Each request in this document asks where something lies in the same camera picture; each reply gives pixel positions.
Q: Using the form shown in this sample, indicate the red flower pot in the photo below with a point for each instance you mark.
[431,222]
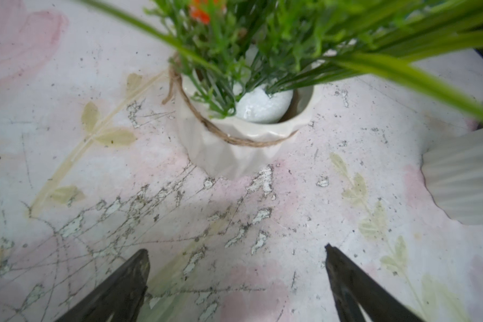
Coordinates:
[453,173]

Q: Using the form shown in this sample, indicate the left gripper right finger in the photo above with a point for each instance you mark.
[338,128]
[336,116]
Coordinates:
[355,293]

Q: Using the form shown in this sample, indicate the orange flower pot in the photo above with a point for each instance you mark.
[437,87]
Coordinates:
[244,74]

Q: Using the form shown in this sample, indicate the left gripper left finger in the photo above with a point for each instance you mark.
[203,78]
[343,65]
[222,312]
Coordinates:
[119,297]

